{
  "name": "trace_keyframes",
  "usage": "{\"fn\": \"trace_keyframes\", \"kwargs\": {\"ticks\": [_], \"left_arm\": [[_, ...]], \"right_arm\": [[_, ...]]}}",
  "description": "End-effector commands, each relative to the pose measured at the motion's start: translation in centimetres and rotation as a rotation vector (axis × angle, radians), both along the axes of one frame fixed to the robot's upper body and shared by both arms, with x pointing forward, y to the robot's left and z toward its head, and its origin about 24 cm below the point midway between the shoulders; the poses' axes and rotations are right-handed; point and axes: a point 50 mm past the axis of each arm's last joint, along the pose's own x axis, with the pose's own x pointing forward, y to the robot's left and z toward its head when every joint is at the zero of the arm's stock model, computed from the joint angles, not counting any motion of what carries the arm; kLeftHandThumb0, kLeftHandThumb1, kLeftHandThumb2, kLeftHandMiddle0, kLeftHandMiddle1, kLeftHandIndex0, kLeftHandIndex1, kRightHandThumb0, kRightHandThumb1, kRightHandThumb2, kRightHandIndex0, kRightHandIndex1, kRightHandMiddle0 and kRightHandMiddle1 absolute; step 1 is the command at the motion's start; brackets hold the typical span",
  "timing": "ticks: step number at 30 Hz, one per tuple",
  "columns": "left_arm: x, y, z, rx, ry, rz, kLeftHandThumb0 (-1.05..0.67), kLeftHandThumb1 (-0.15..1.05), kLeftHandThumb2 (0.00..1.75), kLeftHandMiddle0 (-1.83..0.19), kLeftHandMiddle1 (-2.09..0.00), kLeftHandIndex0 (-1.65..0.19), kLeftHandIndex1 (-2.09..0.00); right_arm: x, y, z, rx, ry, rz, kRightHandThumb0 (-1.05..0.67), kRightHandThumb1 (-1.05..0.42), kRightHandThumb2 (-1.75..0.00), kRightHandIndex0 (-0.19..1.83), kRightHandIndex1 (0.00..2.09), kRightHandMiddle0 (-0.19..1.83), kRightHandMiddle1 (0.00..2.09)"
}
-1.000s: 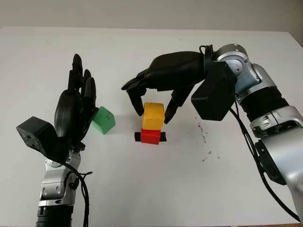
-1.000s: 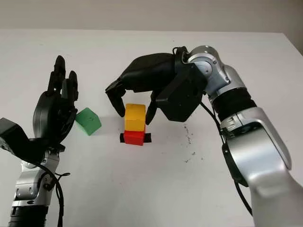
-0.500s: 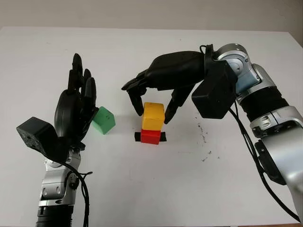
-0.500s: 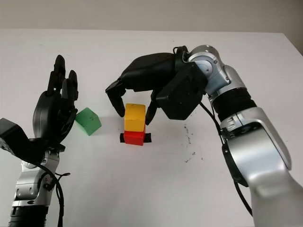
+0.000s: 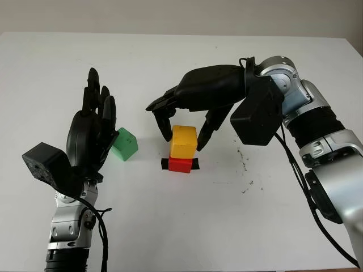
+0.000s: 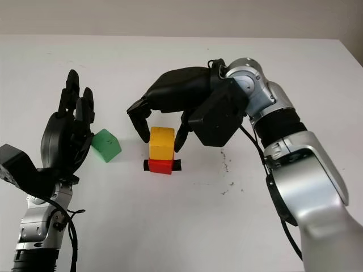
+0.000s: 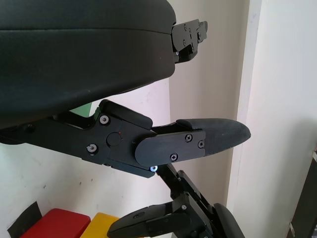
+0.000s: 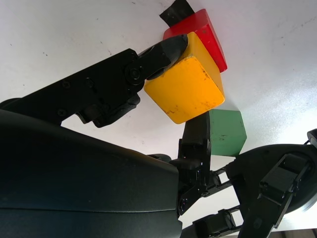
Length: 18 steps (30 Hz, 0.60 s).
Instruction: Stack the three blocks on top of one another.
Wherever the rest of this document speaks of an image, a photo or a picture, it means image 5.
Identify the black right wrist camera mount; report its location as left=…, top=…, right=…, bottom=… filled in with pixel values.
left=230, top=57, right=285, bottom=147

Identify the green wooden block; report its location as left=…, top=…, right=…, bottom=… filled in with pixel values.
left=111, top=127, right=139, bottom=162

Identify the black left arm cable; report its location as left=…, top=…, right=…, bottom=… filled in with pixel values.
left=73, top=195, right=113, bottom=272

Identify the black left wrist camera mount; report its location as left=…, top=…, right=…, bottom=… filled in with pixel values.
left=22, top=142, right=85, bottom=196

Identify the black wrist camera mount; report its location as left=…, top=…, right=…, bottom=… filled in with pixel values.
left=230, top=57, right=285, bottom=147
left=22, top=142, right=85, bottom=196

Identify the yellow wooden block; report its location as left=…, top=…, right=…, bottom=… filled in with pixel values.
left=169, top=125, right=198, bottom=159

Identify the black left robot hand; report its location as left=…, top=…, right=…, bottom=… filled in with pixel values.
left=66, top=67, right=120, bottom=182

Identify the red wooden block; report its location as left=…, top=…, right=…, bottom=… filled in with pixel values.
left=168, top=157, right=193, bottom=173

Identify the black tape strip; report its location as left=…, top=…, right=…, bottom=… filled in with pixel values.
left=161, top=158, right=201, bottom=172

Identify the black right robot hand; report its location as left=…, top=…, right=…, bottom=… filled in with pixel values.
left=145, top=65, right=247, bottom=152

